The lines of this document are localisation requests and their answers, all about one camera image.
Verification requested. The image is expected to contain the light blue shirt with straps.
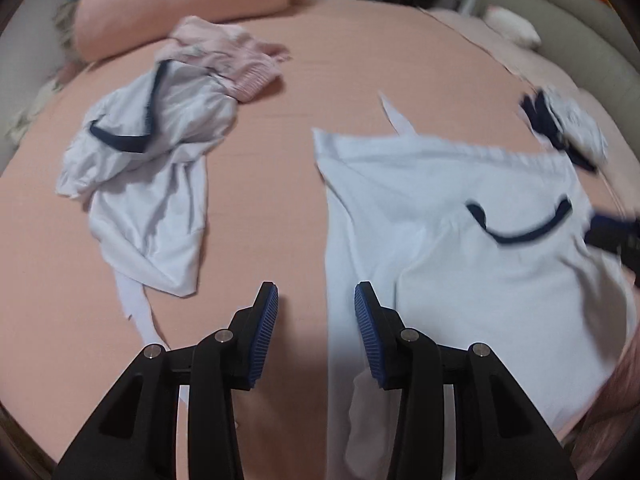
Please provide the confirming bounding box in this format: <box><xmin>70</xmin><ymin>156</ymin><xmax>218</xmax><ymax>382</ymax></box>
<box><xmin>312</xmin><ymin>92</ymin><xmax>640</xmax><ymax>480</ymax></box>

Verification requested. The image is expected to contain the pink bed sheet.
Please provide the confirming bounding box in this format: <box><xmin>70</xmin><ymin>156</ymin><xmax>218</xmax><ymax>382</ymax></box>
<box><xmin>0</xmin><ymin>0</ymin><xmax>640</xmax><ymax>480</ymax></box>

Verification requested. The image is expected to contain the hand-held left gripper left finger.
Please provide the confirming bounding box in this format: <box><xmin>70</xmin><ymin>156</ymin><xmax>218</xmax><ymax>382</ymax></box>
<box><xmin>52</xmin><ymin>281</ymin><xmax>279</xmax><ymax>480</ymax></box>

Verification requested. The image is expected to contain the navy blue folded garment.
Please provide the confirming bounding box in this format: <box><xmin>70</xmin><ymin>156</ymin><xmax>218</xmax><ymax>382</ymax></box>
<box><xmin>517</xmin><ymin>89</ymin><xmax>601</xmax><ymax>173</ymax></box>

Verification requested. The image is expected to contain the light blue patterned folded garment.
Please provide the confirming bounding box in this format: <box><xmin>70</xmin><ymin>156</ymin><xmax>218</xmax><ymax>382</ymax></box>
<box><xmin>542</xmin><ymin>85</ymin><xmax>610</xmax><ymax>161</ymax></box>

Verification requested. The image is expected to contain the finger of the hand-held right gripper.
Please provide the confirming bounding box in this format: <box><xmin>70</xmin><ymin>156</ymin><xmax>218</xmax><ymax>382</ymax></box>
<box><xmin>585</xmin><ymin>212</ymin><xmax>640</xmax><ymax>261</ymax></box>

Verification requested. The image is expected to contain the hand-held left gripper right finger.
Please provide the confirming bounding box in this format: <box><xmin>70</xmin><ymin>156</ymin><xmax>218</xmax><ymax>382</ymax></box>
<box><xmin>354</xmin><ymin>281</ymin><xmax>576</xmax><ymax>480</ymax></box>

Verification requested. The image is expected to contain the pink pillow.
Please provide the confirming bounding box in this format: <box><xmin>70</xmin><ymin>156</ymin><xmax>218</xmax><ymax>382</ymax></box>
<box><xmin>72</xmin><ymin>0</ymin><xmax>311</xmax><ymax>61</ymax></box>

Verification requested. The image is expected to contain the pale shirt with navy collar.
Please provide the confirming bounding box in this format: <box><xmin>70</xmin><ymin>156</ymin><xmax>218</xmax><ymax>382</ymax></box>
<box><xmin>54</xmin><ymin>57</ymin><xmax>240</xmax><ymax>356</ymax></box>

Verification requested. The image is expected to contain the padded beige headboard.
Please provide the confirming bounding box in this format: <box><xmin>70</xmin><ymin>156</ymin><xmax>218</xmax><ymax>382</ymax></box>
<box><xmin>492</xmin><ymin>0</ymin><xmax>640</xmax><ymax>131</ymax></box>

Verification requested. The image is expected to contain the pink crumpled garment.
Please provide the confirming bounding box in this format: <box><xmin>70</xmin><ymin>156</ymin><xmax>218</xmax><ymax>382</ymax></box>
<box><xmin>155</xmin><ymin>15</ymin><xmax>292</xmax><ymax>106</ymax></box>

